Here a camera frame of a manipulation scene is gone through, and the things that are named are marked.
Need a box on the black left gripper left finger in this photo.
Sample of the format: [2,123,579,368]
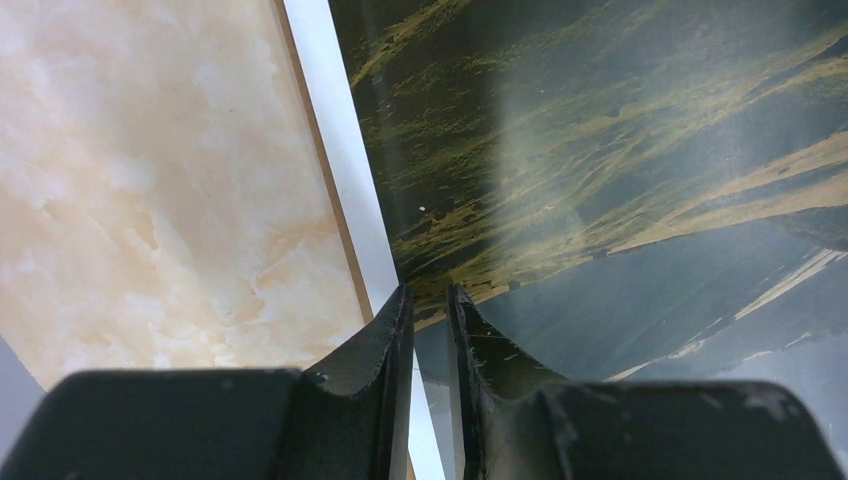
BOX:
[1,286,413,479]

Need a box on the landscape photo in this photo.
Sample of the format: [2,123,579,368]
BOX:
[283,1,847,461]

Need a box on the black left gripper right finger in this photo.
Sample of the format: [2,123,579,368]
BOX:
[446,285,844,479]

